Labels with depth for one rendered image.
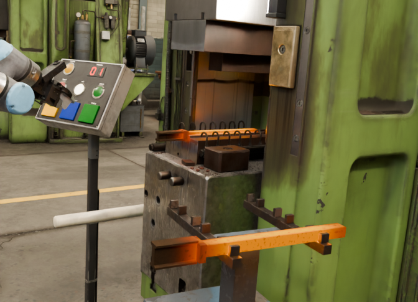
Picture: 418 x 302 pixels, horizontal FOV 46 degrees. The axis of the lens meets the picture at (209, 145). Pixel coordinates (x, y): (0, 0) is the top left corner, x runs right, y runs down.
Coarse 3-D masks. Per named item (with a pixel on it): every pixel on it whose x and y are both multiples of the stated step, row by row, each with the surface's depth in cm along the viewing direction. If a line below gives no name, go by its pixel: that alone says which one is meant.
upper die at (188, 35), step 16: (176, 32) 164; (192, 32) 156; (208, 32) 151; (224, 32) 154; (240, 32) 158; (256, 32) 162; (272, 32) 165; (176, 48) 164; (192, 48) 156; (208, 48) 152; (224, 48) 155; (240, 48) 159; (256, 48) 163
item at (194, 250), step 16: (336, 224) 106; (160, 240) 87; (176, 240) 88; (192, 240) 88; (208, 240) 92; (224, 240) 92; (240, 240) 93; (256, 240) 94; (272, 240) 96; (288, 240) 98; (304, 240) 100; (160, 256) 86; (176, 256) 88; (192, 256) 89; (208, 256) 90
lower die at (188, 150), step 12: (252, 132) 176; (168, 144) 172; (180, 144) 165; (192, 144) 159; (204, 144) 158; (216, 144) 161; (252, 144) 170; (180, 156) 166; (192, 156) 160; (252, 156) 171
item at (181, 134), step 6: (156, 132) 157; (162, 132) 155; (168, 132) 157; (174, 132) 158; (180, 132) 159; (186, 132) 159; (192, 132) 162; (198, 132) 163; (210, 132) 166; (222, 132) 169; (234, 132) 172; (240, 132) 174; (156, 138) 157; (162, 138) 157; (168, 138) 158; (174, 138) 159; (180, 138) 160; (186, 138) 160
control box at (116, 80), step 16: (80, 64) 201; (96, 64) 197; (112, 64) 194; (64, 80) 201; (80, 80) 197; (96, 80) 194; (112, 80) 190; (128, 80) 195; (80, 96) 194; (112, 96) 188; (80, 112) 191; (112, 112) 189; (64, 128) 200; (80, 128) 191; (96, 128) 184; (112, 128) 190
